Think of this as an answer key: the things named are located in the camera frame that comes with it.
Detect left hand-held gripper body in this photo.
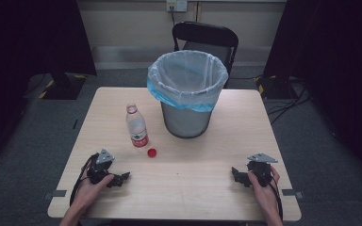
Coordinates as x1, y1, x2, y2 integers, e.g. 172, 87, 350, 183
86, 148, 121, 186

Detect black folding chair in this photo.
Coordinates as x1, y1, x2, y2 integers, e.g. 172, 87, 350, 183
171, 21, 239, 89

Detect person's right hand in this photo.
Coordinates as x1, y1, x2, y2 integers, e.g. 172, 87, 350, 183
247, 166, 281, 218

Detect white wall socket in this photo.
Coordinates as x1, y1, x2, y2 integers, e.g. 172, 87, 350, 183
165, 0, 189, 13

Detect black plug cable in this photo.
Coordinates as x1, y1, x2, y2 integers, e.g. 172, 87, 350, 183
169, 6, 177, 27

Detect translucent blue bin liner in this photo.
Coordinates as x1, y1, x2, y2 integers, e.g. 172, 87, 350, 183
146, 49, 230, 114

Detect black floor cables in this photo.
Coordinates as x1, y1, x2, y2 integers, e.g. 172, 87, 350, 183
263, 82, 313, 126

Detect clear plastic bottle red label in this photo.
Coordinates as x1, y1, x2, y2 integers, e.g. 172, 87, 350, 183
125, 103, 150, 149

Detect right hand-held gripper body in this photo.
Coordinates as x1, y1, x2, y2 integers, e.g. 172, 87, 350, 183
246, 153, 279, 187

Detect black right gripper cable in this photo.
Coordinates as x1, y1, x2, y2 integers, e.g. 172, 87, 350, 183
267, 174, 285, 221

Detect dark curtain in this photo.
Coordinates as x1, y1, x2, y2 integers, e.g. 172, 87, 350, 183
263, 0, 362, 186
0, 0, 97, 169

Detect black stand base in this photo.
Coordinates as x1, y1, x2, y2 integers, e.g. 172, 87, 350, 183
254, 74, 297, 101
38, 72, 88, 101

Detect grey tape strip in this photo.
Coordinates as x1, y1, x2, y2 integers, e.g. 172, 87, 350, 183
281, 188, 304, 200
42, 189, 68, 202

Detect grey mesh waste bin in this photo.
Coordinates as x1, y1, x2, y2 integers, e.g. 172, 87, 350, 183
160, 100, 213, 139

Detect person's left hand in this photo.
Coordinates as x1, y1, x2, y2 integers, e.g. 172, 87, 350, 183
74, 173, 115, 213

